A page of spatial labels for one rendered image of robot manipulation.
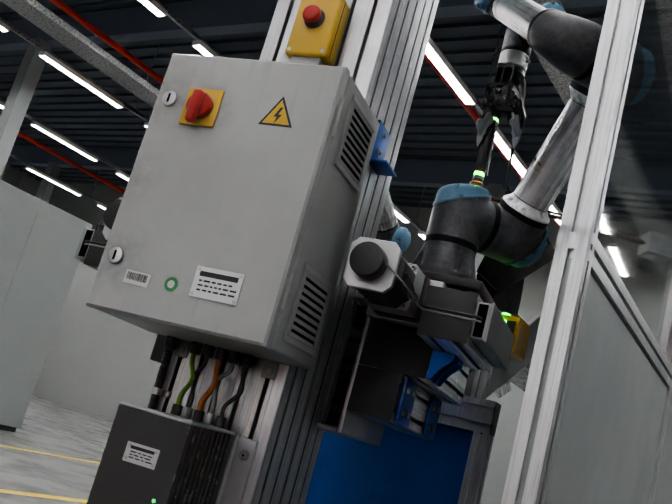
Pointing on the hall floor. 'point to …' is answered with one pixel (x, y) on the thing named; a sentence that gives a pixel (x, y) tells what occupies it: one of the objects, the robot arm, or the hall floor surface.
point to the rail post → (476, 468)
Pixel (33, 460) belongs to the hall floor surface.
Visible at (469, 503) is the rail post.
